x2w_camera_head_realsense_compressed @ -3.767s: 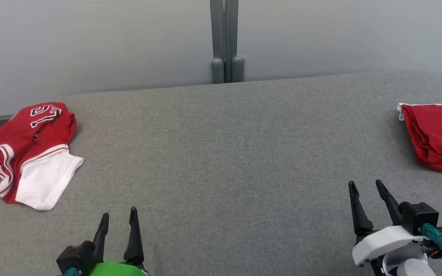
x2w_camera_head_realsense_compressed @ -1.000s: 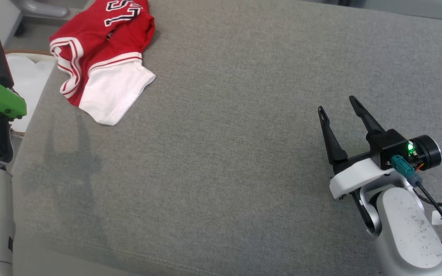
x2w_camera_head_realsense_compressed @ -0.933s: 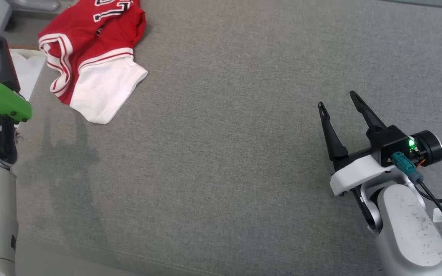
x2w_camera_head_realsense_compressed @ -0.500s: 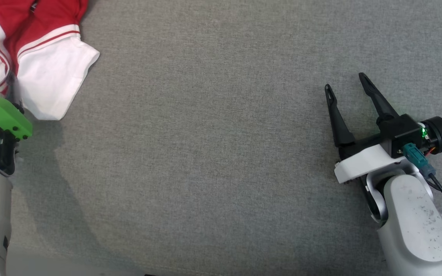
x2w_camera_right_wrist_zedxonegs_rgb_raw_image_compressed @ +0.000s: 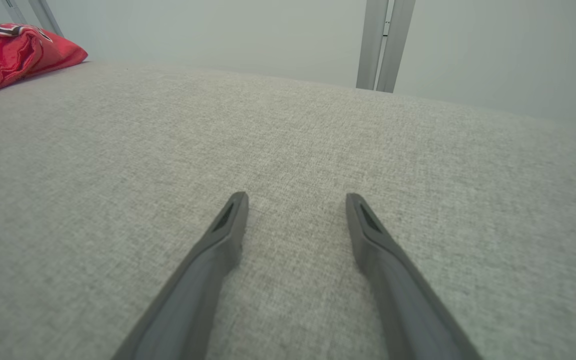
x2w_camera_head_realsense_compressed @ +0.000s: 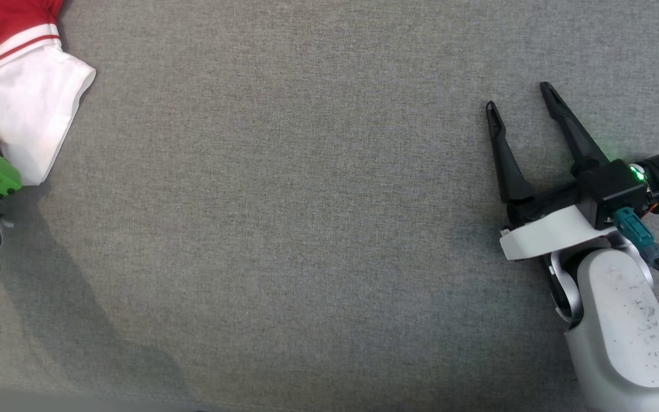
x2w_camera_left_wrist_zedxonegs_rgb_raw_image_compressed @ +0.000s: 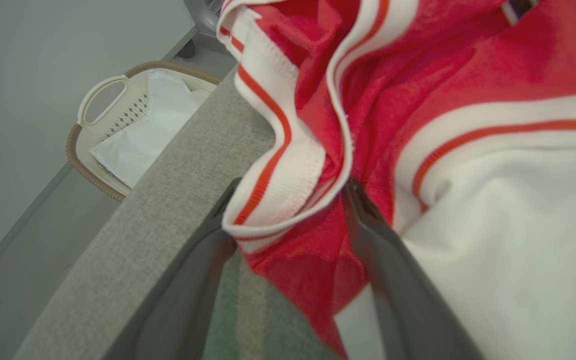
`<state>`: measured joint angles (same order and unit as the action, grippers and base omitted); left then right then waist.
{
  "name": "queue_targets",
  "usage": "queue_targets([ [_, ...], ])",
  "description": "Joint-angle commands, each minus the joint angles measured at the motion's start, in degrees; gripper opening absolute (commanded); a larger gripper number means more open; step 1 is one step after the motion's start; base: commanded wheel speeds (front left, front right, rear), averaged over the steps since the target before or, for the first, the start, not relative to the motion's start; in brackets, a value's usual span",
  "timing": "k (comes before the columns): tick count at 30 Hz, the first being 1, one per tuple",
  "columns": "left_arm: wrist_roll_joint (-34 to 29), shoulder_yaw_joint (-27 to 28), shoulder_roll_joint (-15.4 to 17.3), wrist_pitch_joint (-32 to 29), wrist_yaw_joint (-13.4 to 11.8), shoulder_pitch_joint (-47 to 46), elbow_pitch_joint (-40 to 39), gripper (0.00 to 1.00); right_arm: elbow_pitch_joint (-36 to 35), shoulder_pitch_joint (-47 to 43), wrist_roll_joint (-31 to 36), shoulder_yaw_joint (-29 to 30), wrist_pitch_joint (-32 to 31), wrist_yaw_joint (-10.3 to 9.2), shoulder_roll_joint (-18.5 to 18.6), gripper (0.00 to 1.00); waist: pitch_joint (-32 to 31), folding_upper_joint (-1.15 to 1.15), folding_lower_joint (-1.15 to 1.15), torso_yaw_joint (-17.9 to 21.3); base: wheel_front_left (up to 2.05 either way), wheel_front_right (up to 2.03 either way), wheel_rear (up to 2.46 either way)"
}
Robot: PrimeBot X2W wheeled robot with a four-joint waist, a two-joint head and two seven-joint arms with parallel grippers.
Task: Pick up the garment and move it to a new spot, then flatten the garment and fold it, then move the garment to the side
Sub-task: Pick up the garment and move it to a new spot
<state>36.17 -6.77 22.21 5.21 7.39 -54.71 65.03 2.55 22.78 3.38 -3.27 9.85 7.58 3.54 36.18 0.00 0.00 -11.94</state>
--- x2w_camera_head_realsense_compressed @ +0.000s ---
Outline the red jersey with white sleeves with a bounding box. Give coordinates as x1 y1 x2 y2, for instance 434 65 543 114
0 0 97 187

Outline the black right cable teal plug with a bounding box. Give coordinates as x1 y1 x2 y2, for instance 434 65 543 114
613 208 659 312

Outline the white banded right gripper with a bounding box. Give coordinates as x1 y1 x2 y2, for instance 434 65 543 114
485 82 629 262

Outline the grey fabric sofa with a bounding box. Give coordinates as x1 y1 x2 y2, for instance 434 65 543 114
0 0 659 412

